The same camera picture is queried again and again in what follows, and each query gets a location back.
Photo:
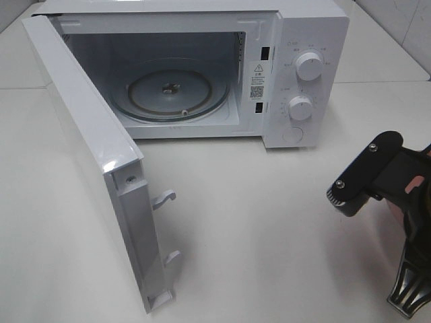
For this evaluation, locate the upper white microwave knob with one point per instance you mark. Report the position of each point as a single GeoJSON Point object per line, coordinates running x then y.
{"type": "Point", "coordinates": [309, 65]}

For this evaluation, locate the round white door-release button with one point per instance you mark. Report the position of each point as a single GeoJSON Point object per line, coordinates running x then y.
{"type": "Point", "coordinates": [293, 136]}

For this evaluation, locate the lower white microwave knob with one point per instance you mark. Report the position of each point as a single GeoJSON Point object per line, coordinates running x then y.
{"type": "Point", "coordinates": [300, 108]}

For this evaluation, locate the pink round plate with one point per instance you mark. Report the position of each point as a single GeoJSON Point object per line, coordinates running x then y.
{"type": "Point", "coordinates": [395, 210]}

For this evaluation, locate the glass microwave turntable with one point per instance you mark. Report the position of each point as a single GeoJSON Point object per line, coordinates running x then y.
{"type": "Point", "coordinates": [169, 90]}

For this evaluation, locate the white warning label sticker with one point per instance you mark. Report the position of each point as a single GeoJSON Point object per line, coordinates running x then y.
{"type": "Point", "coordinates": [258, 75]}

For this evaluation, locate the white microwave door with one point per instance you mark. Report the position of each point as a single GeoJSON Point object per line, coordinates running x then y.
{"type": "Point", "coordinates": [110, 162]}

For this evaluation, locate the white microwave oven body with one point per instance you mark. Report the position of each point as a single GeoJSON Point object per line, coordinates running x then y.
{"type": "Point", "coordinates": [108, 35]}

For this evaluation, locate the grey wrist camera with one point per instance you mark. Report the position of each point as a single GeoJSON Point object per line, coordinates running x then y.
{"type": "Point", "coordinates": [348, 208]}

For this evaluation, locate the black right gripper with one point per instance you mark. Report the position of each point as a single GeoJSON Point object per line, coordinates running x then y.
{"type": "Point", "coordinates": [382, 170]}

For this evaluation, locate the white microwave knob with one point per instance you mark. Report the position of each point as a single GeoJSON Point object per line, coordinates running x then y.
{"type": "Point", "coordinates": [300, 108]}
{"type": "Point", "coordinates": [309, 65]}

